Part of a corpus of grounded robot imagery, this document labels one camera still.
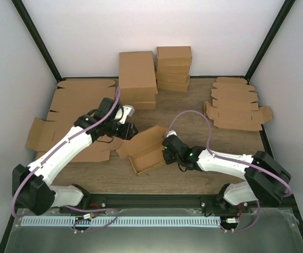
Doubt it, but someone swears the small brown cardboard box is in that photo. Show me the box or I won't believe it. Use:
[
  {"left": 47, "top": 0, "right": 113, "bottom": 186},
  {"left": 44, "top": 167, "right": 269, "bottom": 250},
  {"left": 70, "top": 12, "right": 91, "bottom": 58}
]
[{"left": 116, "top": 125, "right": 168, "bottom": 176}]

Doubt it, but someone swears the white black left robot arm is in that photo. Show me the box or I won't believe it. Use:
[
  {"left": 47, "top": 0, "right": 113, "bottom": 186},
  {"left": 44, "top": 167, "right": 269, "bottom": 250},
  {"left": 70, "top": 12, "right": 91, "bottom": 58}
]
[{"left": 12, "top": 98, "right": 138, "bottom": 216}]

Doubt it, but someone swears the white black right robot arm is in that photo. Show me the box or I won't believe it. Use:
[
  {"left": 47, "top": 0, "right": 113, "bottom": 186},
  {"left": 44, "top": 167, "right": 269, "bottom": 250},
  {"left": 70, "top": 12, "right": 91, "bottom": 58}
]
[{"left": 162, "top": 131, "right": 291, "bottom": 212}]

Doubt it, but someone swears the large folded cardboard box bottom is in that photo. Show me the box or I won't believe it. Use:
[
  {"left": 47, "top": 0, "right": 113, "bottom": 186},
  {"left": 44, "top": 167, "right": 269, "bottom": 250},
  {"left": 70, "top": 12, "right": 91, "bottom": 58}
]
[{"left": 122, "top": 102, "right": 157, "bottom": 110}]

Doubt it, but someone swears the large folded cardboard box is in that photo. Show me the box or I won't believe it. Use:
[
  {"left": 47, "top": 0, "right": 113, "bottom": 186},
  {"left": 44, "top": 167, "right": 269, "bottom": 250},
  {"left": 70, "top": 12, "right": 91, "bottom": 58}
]
[
  {"left": 119, "top": 51, "right": 158, "bottom": 103},
  {"left": 122, "top": 102, "right": 157, "bottom": 110}
]

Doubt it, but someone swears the small folded box bottom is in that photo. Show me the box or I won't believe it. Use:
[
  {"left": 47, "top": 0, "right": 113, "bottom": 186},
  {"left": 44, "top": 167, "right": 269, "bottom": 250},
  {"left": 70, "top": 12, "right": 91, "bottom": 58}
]
[{"left": 157, "top": 82, "right": 188, "bottom": 93}]

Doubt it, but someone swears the large folded cardboard box top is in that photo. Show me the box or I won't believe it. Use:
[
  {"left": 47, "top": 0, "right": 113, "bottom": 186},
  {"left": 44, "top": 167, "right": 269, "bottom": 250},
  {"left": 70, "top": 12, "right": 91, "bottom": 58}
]
[{"left": 119, "top": 51, "right": 158, "bottom": 103}]

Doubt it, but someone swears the small folded box stack top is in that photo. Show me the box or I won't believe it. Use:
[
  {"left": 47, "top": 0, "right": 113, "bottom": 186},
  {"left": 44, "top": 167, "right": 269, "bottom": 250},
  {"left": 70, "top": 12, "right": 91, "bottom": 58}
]
[{"left": 157, "top": 46, "right": 192, "bottom": 66}]

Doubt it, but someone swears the large flat cardboard blank rear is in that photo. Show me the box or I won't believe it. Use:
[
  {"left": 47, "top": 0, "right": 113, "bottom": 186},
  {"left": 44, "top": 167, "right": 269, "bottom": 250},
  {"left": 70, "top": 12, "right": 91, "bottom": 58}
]
[{"left": 50, "top": 79, "right": 116, "bottom": 112}]

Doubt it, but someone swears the large flat cardboard blank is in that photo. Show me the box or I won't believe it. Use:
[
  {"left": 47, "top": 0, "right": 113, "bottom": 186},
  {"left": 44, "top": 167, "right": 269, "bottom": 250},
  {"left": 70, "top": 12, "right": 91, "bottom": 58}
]
[
  {"left": 50, "top": 79, "right": 116, "bottom": 112},
  {"left": 26, "top": 112, "right": 121, "bottom": 163}
]

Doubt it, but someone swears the stack of small flat blanks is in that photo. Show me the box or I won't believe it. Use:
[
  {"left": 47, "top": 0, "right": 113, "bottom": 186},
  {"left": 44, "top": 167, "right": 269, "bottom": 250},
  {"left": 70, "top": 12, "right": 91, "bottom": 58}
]
[{"left": 204, "top": 77, "right": 273, "bottom": 131}]

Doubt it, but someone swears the large flat cardboard blank front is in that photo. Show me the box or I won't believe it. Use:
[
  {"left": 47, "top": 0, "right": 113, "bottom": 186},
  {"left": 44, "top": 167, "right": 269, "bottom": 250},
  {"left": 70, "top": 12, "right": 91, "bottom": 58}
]
[{"left": 26, "top": 112, "right": 121, "bottom": 163}]

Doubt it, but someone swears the clear acrylic cover plate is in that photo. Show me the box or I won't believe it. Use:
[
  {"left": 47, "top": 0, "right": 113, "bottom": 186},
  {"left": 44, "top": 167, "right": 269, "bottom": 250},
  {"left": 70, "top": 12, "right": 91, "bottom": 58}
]
[{"left": 6, "top": 209, "right": 303, "bottom": 252}]

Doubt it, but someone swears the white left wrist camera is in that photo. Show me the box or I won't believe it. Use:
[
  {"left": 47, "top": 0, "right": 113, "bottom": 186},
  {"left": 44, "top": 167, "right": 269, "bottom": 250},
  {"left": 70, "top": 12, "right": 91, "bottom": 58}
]
[{"left": 115, "top": 105, "right": 135, "bottom": 124}]

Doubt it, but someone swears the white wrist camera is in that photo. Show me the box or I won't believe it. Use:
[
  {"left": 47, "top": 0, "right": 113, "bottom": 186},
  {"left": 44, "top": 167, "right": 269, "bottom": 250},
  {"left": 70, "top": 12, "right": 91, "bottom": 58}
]
[
  {"left": 164, "top": 130, "right": 177, "bottom": 139},
  {"left": 115, "top": 105, "right": 135, "bottom": 124}
]

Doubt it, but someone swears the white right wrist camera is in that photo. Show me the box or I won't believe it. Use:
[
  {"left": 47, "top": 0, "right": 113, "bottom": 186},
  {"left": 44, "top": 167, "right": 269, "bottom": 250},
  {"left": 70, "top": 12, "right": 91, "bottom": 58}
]
[{"left": 164, "top": 130, "right": 177, "bottom": 139}]

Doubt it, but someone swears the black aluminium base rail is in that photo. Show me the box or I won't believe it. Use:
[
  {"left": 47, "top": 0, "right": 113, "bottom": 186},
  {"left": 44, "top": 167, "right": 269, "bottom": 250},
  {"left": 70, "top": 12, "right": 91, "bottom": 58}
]
[{"left": 48, "top": 193, "right": 295, "bottom": 215}]

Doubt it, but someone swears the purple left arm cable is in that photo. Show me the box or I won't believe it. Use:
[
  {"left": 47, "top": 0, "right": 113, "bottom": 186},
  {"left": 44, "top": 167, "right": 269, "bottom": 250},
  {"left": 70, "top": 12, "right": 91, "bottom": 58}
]
[{"left": 11, "top": 86, "right": 121, "bottom": 218}]

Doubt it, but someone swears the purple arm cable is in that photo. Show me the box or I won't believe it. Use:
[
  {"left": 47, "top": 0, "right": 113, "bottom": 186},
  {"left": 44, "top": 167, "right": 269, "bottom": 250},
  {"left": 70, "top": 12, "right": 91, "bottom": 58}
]
[
  {"left": 11, "top": 86, "right": 121, "bottom": 218},
  {"left": 166, "top": 110, "right": 292, "bottom": 197}
]

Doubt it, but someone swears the light blue slotted cable duct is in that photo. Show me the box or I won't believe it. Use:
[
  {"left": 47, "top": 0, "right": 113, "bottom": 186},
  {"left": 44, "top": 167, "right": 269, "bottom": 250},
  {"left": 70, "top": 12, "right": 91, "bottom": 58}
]
[{"left": 20, "top": 216, "right": 221, "bottom": 228}]

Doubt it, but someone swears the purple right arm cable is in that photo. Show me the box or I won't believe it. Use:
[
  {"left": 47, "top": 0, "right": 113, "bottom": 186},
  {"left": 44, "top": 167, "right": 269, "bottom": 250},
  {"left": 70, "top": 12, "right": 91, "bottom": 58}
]
[{"left": 166, "top": 110, "right": 292, "bottom": 197}]

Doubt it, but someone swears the black frame post left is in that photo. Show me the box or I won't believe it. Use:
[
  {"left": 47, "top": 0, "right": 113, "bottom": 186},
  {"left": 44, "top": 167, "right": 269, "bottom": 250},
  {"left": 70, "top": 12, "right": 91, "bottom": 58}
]
[{"left": 11, "top": 0, "right": 63, "bottom": 83}]

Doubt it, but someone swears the black frame post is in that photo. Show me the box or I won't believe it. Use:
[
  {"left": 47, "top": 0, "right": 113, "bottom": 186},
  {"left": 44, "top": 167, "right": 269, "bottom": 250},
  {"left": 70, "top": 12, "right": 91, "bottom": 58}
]
[
  {"left": 11, "top": 0, "right": 63, "bottom": 83},
  {"left": 244, "top": 0, "right": 296, "bottom": 81}
]

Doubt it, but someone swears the black frame post right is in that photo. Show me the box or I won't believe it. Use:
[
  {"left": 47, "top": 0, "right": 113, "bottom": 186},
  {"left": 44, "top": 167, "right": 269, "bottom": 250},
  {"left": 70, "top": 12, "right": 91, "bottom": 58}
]
[{"left": 244, "top": 0, "right": 296, "bottom": 81}]

